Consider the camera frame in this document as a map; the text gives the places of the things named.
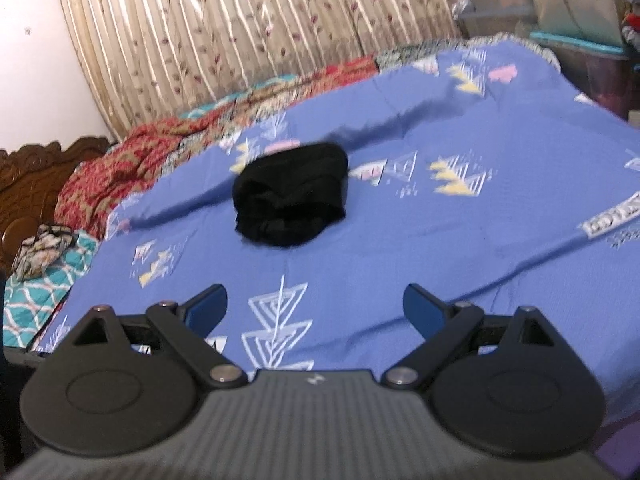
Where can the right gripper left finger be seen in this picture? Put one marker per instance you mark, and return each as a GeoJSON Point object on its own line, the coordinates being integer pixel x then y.
{"type": "Point", "coordinates": [179, 331]}

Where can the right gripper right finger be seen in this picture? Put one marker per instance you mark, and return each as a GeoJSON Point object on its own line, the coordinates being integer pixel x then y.
{"type": "Point", "coordinates": [450, 332]}

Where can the black pants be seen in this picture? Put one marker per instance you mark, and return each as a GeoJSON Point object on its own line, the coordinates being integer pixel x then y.
{"type": "Point", "coordinates": [288, 198]}

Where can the teal white patterned pillow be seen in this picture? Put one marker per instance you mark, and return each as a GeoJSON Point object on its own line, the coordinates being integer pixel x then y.
{"type": "Point", "coordinates": [28, 305]}

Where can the blue patterned bedsheet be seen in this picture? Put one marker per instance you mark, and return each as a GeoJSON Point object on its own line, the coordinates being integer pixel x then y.
{"type": "Point", "coordinates": [481, 174]}

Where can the crumpled floral cloth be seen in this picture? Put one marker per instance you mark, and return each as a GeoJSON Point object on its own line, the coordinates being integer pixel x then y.
{"type": "Point", "coordinates": [38, 252]}

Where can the red floral quilt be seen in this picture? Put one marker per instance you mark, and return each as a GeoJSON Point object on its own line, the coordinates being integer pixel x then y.
{"type": "Point", "coordinates": [156, 149]}

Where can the carved wooden headboard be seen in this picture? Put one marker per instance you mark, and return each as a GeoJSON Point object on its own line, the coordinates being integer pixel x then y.
{"type": "Point", "coordinates": [31, 178]}

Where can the beige leaf print curtain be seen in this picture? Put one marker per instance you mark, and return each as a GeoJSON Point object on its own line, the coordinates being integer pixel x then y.
{"type": "Point", "coordinates": [149, 59]}

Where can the clear teal-lid storage bin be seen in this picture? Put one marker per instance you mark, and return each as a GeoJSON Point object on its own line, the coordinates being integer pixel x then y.
{"type": "Point", "coordinates": [595, 41]}

